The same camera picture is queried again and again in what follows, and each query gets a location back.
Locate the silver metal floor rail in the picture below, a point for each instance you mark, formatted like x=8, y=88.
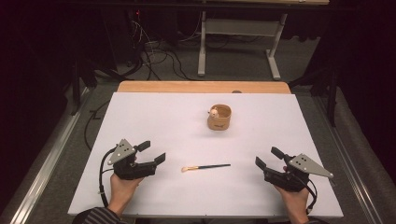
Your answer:
x=40, y=174
x=351, y=168

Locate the person's right hand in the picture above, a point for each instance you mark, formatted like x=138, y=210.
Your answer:
x=295, y=203

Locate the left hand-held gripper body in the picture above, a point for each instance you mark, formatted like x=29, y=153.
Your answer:
x=124, y=168

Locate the black metal stand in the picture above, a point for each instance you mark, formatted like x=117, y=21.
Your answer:
x=332, y=93
x=76, y=84

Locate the white board sheet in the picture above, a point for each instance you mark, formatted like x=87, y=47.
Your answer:
x=186, y=130

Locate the person's left hand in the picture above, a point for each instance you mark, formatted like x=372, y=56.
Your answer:
x=122, y=193

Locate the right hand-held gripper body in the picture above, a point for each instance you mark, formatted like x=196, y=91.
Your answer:
x=291, y=180

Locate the small brown wooden cup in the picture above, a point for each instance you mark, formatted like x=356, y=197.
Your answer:
x=219, y=122

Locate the white metal desk frame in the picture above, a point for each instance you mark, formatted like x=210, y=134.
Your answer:
x=239, y=26

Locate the black gold makeup brush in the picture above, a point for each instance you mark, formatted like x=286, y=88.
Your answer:
x=204, y=167

